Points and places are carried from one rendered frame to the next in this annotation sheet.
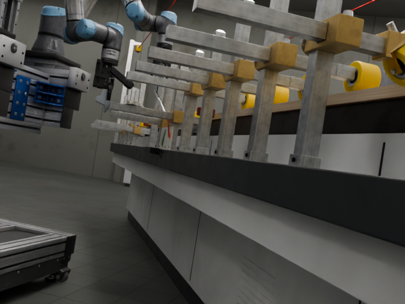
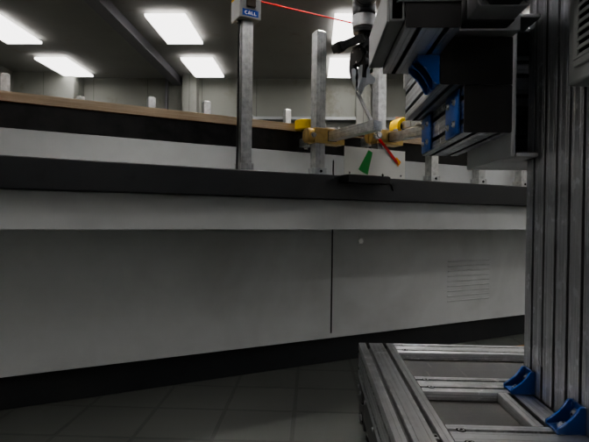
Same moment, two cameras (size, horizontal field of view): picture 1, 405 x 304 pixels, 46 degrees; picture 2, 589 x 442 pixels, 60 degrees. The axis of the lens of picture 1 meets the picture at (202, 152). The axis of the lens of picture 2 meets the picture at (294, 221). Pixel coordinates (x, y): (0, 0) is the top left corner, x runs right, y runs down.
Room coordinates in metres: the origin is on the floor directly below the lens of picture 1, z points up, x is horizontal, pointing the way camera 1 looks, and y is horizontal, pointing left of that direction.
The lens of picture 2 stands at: (2.80, 1.82, 0.56)
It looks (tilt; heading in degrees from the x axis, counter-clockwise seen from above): 0 degrees down; 257
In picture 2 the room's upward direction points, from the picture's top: 1 degrees clockwise
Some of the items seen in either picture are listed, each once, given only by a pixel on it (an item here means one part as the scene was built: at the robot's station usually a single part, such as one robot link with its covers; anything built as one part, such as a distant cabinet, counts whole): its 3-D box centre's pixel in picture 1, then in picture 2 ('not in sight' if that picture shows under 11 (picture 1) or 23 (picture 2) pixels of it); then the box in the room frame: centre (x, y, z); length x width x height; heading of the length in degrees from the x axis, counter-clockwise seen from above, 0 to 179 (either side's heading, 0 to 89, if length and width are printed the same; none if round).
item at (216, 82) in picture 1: (213, 82); not in sight; (1.61, 0.00, 0.94); 0.13 x 0.06 x 0.05; 16
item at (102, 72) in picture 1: (105, 75); not in sight; (1.99, 0.45, 0.96); 0.09 x 0.08 x 0.12; 106
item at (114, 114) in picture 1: (155, 122); (336, 136); (2.31, 0.24, 0.82); 0.43 x 0.03 x 0.04; 106
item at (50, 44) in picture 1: (49, 46); not in sight; (2.21, 0.77, 1.09); 0.15 x 0.15 x 0.10
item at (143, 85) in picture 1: (138, 116); not in sight; (3.32, 0.48, 0.91); 0.03 x 0.03 x 0.48; 16
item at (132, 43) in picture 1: (128, 92); not in sight; (4.59, 0.79, 1.20); 0.11 x 0.09 x 1.00; 106
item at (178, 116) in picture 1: (177, 117); (383, 138); (2.10, 0.13, 0.84); 0.13 x 0.06 x 0.05; 16
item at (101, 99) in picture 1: (102, 100); not in sight; (1.98, 0.44, 0.86); 0.06 x 0.03 x 0.09; 106
